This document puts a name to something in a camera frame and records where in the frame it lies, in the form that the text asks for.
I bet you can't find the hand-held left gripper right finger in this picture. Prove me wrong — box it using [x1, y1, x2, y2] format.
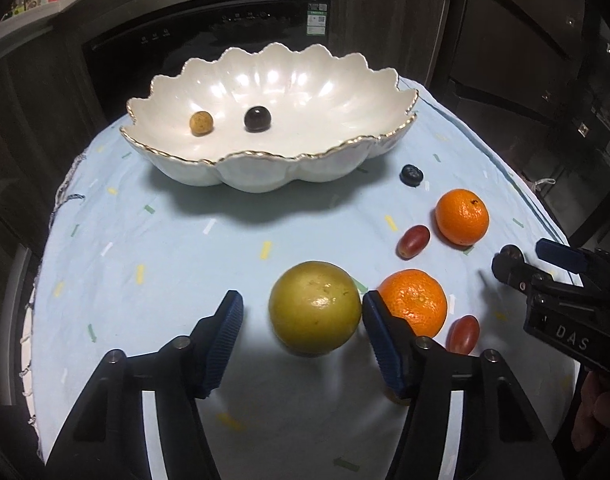
[361, 290, 566, 480]

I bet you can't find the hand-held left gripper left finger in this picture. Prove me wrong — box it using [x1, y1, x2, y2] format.
[45, 290, 246, 480]

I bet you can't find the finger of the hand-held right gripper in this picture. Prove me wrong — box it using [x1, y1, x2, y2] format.
[535, 239, 593, 276]
[491, 244, 542, 294]

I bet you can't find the orange mandarin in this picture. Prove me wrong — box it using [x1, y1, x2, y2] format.
[435, 188, 491, 247]
[376, 269, 448, 339]

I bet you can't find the yellow-green pear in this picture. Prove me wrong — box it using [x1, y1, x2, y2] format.
[268, 261, 363, 357]

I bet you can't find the red oval grape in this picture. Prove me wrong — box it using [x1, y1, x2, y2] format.
[396, 225, 431, 261]
[445, 315, 481, 357]

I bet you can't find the dark blueberry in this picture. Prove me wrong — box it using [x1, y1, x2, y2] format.
[399, 163, 425, 187]

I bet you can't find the white scalloped ceramic bowl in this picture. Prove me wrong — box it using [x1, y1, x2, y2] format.
[120, 42, 419, 194]

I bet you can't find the person's right hand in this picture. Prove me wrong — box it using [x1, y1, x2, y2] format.
[570, 373, 610, 444]

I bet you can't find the light blue speckled tablecloth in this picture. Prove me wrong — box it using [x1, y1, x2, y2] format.
[20, 77, 583, 480]

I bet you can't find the dark glossy cabinet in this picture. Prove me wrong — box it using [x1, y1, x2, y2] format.
[425, 0, 610, 248]

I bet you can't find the tan longan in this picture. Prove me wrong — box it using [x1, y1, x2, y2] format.
[189, 111, 215, 136]

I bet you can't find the dark purple grape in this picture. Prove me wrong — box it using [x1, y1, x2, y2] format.
[243, 105, 272, 133]

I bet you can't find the dark wood cabinet door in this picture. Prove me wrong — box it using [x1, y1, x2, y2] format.
[0, 35, 110, 261]
[330, 0, 453, 88]

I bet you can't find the black built-in dishwasher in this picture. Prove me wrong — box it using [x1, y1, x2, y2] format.
[82, 0, 332, 122]

